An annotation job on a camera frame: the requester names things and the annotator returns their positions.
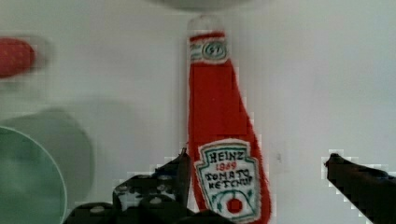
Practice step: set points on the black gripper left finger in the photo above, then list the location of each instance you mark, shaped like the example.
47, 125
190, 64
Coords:
159, 198

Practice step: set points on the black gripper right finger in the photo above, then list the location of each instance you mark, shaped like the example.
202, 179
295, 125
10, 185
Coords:
371, 191

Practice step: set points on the red plush ketchup bottle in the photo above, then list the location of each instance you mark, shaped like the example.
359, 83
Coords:
227, 172

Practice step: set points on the green oval strainer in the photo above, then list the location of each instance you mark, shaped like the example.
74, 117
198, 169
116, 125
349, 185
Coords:
32, 188

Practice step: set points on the lilac round plate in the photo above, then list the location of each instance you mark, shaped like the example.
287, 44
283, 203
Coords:
201, 5

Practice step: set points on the red strawberry toy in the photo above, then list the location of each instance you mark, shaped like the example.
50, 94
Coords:
16, 57

